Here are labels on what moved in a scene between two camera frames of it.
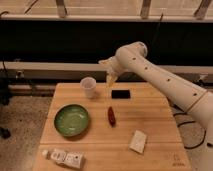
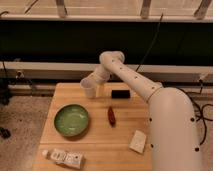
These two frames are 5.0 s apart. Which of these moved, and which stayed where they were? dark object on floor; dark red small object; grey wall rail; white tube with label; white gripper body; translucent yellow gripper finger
Moved: translucent yellow gripper finger; white gripper body
Stayed: dark red small object; grey wall rail; white tube with label; dark object on floor
